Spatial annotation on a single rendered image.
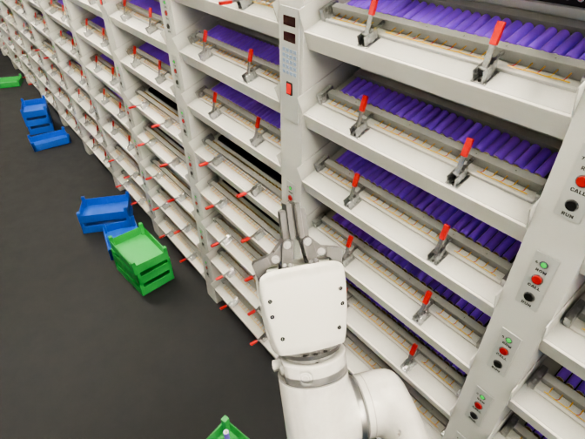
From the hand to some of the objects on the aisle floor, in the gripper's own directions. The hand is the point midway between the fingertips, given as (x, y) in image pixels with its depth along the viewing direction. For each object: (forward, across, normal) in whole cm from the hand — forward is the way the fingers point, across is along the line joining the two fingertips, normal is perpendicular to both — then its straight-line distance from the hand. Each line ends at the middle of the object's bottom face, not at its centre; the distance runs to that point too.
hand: (292, 219), depth 50 cm
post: (-92, -24, +136) cm, 166 cm away
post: (-124, -52, +81) cm, 157 cm away
